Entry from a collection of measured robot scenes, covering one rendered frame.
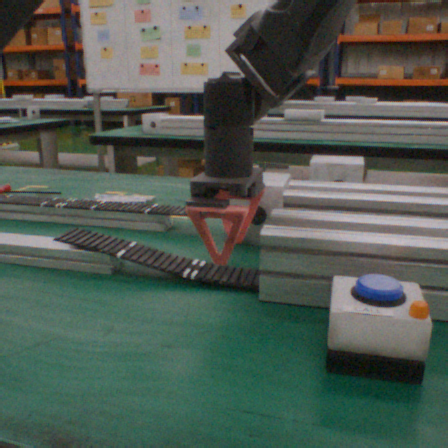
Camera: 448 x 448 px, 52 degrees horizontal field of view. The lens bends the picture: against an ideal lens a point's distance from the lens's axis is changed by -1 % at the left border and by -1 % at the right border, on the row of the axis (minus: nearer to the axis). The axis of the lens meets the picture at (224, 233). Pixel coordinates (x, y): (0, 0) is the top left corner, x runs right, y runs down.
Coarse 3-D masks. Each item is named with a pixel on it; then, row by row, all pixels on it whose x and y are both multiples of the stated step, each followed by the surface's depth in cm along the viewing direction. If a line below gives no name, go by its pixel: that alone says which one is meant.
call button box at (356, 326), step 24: (336, 288) 42; (408, 288) 42; (336, 312) 38; (360, 312) 37; (384, 312) 37; (408, 312) 38; (336, 336) 38; (360, 336) 38; (384, 336) 37; (408, 336) 37; (336, 360) 39; (360, 360) 39; (384, 360) 38; (408, 360) 38
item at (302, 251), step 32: (288, 224) 57; (320, 224) 56; (352, 224) 55; (384, 224) 54; (416, 224) 53; (288, 256) 50; (320, 256) 49; (352, 256) 49; (384, 256) 49; (416, 256) 47; (288, 288) 51; (320, 288) 50
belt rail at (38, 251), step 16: (0, 240) 64; (16, 240) 64; (32, 240) 64; (48, 240) 64; (0, 256) 64; (16, 256) 63; (32, 256) 63; (48, 256) 62; (64, 256) 61; (80, 256) 60; (96, 256) 60; (112, 256) 60; (96, 272) 61; (112, 272) 60
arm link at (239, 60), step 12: (240, 36) 47; (228, 48) 48; (240, 60) 48; (252, 72) 49; (312, 72) 47; (252, 84) 49; (264, 84) 50; (300, 84) 48; (264, 96) 49; (276, 96) 48; (288, 96) 50; (264, 108) 57
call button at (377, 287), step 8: (360, 280) 40; (368, 280) 40; (376, 280) 40; (384, 280) 40; (392, 280) 40; (360, 288) 40; (368, 288) 39; (376, 288) 39; (384, 288) 39; (392, 288) 39; (400, 288) 39; (368, 296) 39; (376, 296) 39; (384, 296) 38; (392, 296) 39; (400, 296) 39
